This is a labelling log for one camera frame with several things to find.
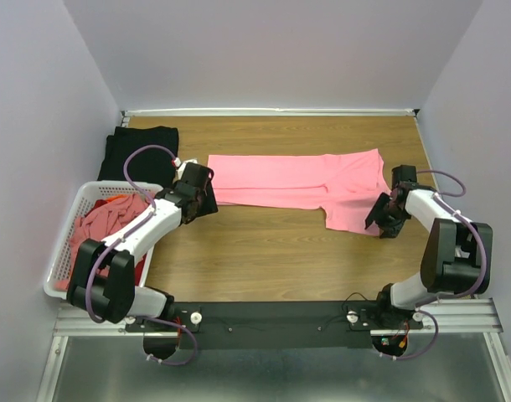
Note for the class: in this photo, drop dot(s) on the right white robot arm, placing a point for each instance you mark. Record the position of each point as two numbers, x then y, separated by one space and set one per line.
457 259

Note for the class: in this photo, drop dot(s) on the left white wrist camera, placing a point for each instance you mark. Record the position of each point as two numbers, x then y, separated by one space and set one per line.
180 165

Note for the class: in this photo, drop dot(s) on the pink t shirt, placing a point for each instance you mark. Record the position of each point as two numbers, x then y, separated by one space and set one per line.
344 186

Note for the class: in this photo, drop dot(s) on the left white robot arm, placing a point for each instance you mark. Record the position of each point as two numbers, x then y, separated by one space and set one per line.
103 279

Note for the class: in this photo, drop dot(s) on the salmon t shirt in basket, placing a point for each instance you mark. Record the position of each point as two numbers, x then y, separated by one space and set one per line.
100 222

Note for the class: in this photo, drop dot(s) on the white plastic laundry basket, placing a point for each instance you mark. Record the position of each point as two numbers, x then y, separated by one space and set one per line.
63 259

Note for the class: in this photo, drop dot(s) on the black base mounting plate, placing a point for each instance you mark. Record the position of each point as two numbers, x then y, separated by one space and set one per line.
280 325

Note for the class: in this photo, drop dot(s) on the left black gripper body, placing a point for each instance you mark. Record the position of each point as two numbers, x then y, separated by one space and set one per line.
207 201

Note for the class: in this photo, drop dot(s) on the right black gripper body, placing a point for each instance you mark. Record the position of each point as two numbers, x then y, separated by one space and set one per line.
389 219

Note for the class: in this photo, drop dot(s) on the aluminium frame rail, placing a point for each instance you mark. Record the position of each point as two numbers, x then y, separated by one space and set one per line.
270 111

